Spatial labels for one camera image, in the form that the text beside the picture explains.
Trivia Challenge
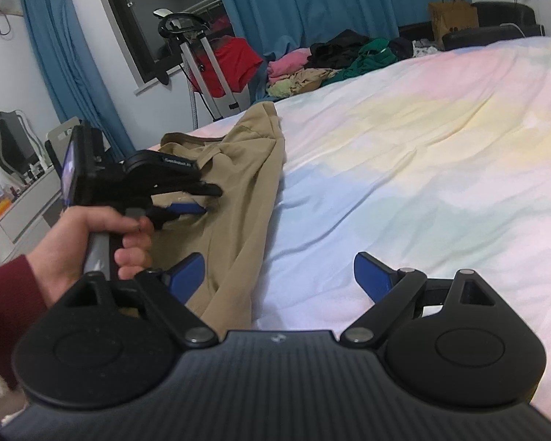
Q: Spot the wide blue curtain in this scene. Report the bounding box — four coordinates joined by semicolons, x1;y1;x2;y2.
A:
210;0;473;102

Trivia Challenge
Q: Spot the black cloth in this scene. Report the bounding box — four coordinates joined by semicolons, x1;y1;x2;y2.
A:
309;30;372;69

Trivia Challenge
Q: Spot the silver garment steamer stand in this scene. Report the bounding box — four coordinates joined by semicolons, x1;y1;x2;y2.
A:
154;8;242;129

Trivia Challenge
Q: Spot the group of cosmetic bottles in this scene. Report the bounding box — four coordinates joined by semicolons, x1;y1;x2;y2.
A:
21;161;49;184

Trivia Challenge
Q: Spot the person's left hand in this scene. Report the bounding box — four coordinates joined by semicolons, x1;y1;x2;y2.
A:
30;204;156;309

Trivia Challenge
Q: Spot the white backed chair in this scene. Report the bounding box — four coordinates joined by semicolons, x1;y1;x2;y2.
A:
45;117;111;171

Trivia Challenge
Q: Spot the red cloth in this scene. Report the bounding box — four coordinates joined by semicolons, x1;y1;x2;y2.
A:
190;38;263;98

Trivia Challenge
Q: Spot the white fluffy rug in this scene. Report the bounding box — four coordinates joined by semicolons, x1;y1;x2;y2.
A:
0;363;28;428

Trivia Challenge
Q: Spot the pastel bed blanket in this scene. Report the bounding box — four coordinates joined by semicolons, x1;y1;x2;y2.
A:
144;34;551;428

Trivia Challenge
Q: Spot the white dressing table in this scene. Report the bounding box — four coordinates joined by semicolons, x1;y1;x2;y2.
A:
0;175;67;267

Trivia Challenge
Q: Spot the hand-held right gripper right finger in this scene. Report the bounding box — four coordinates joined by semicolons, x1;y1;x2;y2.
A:
340;251;499;349

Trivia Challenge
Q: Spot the pale green cloth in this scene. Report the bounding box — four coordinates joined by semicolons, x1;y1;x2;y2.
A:
266;80;295;99

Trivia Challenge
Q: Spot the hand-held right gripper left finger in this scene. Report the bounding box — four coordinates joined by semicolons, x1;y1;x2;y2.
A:
60;252;220;349

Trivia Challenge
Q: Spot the black sofa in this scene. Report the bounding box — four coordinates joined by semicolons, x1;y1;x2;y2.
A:
397;1;547;51

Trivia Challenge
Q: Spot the tan printed shirt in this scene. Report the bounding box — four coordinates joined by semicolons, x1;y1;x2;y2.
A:
154;101;288;331

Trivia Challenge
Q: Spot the beige cloth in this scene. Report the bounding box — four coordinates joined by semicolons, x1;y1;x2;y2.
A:
287;68;343;95

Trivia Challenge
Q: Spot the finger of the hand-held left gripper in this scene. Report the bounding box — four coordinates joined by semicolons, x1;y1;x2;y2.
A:
151;180;224;199
142;202;208;230

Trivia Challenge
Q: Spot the narrow blue curtain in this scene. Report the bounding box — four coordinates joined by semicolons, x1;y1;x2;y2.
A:
18;0;136;152

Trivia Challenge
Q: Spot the brown paper bag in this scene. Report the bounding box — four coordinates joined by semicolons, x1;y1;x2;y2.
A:
428;0;479;49

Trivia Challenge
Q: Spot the wavy framed mirror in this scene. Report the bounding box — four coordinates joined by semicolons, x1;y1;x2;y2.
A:
0;110;47;180

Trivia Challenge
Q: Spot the person's left forearm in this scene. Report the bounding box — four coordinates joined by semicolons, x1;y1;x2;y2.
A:
0;255;49;389

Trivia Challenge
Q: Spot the pink cloth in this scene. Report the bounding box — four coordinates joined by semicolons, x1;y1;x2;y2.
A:
267;51;309;84

